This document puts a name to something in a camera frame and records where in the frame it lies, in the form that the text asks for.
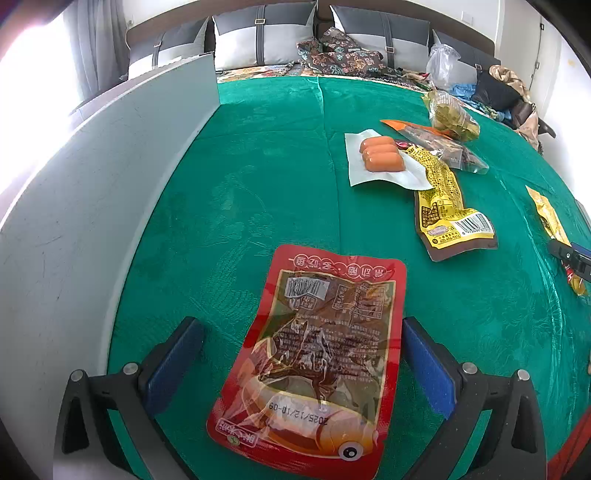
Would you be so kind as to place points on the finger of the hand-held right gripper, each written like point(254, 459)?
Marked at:
point(581, 268)
point(561, 249)

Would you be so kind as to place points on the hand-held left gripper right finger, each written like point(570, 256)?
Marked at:
point(429, 369)

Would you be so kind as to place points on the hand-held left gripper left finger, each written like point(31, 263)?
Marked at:
point(173, 364)

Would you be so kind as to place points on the gold brown snack packet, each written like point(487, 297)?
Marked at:
point(547, 217)

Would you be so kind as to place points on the red fish snack packet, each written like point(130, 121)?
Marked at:
point(309, 355)

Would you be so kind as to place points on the yellow snack packet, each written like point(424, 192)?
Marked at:
point(443, 203)

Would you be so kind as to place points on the orange meat snack packet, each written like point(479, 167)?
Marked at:
point(434, 141)

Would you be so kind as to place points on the gold candy packet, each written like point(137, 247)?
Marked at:
point(450, 115)

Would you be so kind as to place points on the white cardboard box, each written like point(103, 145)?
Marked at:
point(92, 184)

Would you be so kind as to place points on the white sausage packet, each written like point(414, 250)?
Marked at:
point(383, 159)

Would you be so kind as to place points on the brown wooden armchair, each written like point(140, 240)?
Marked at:
point(545, 129)

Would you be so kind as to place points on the orange red cloth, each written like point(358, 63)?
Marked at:
point(570, 454)

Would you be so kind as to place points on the beige blanket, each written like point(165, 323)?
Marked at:
point(512, 76)

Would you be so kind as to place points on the blue plastic bag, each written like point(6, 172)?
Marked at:
point(461, 90)

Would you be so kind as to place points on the green tablecloth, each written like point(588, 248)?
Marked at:
point(277, 184)

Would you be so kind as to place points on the white door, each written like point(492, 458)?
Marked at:
point(531, 41)

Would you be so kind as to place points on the grey white pillows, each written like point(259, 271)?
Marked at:
point(480, 44)

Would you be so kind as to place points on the clear plastic bag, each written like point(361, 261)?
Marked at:
point(441, 62)

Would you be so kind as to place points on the large window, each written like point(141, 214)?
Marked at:
point(32, 115)

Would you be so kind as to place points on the dark floral cloth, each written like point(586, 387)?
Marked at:
point(341, 55)

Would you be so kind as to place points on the grey curtain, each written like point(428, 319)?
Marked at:
point(101, 41)

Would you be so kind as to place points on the brown headboard panel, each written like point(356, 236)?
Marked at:
point(157, 21)

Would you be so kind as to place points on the white wall switch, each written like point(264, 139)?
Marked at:
point(467, 18)

